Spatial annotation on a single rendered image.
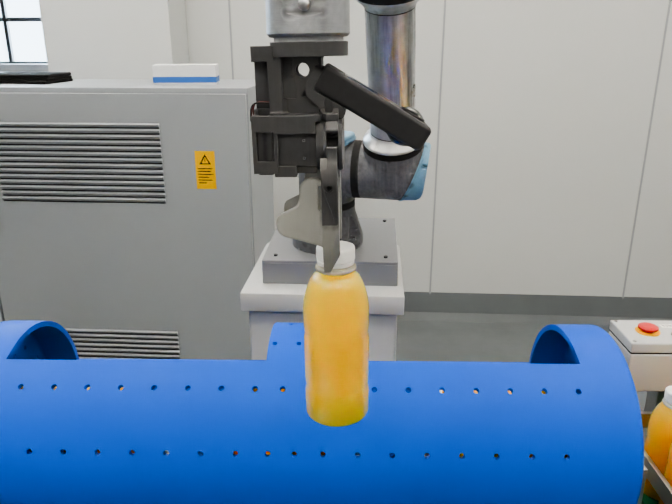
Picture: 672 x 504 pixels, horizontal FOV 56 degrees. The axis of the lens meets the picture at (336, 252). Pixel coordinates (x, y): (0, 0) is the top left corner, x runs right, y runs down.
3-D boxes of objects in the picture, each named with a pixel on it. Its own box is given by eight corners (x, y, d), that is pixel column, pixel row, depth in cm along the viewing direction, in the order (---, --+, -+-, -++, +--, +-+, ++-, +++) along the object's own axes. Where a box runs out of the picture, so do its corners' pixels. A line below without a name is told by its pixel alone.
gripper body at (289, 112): (266, 167, 64) (259, 43, 60) (350, 166, 64) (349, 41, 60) (253, 182, 57) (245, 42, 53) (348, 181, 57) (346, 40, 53)
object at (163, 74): (159, 83, 253) (157, 63, 251) (219, 82, 255) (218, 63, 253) (153, 85, 241) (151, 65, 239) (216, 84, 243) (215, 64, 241)
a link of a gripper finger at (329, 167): (321, 222, 61) (320, 131, 59) (340, 222, 61) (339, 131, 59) (318, 227, 56) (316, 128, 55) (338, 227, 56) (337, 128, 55)
